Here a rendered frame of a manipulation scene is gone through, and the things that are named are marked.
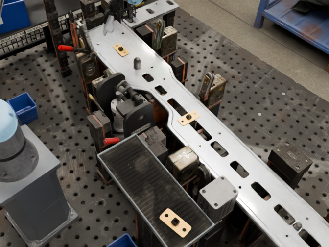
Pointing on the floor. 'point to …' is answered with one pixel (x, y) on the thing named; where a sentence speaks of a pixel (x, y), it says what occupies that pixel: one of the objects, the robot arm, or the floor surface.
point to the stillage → (299, 19)
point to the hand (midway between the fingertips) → (119, 28)
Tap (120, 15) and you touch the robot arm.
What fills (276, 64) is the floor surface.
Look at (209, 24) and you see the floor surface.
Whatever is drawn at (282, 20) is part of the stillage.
